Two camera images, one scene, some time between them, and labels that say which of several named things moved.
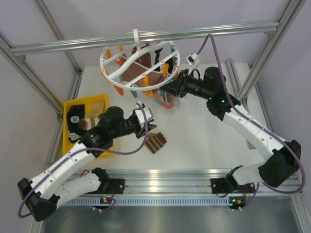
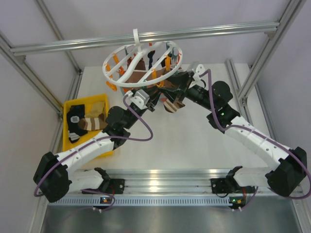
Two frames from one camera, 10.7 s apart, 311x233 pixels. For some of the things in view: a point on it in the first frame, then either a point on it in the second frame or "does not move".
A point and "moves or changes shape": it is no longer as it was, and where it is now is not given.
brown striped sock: [87, 123] does not move
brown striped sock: [154, 141] to [172, 107]
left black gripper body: [137, 130] to [150, 105]
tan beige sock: [97, 109] does not move
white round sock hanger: [129, 67] moves or changes shape
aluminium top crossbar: [257, 27] does not move
